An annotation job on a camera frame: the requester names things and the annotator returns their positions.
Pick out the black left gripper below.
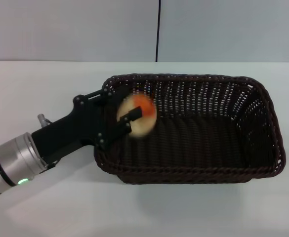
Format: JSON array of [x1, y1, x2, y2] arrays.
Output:
[[31, 86, 143, 160]]

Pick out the peach with orange spot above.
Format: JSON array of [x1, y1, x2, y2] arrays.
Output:
[[116, 93, 158, 138]]

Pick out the black woven plastic basket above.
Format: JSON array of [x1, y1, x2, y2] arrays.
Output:
[[93, 73, 287, 185]]

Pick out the silver metal connector plug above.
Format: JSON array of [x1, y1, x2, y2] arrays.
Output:
[[37, 113, 51, 127]]

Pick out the thin black vertical strip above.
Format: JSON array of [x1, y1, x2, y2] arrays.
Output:
[[155, 0, 162, 62]]

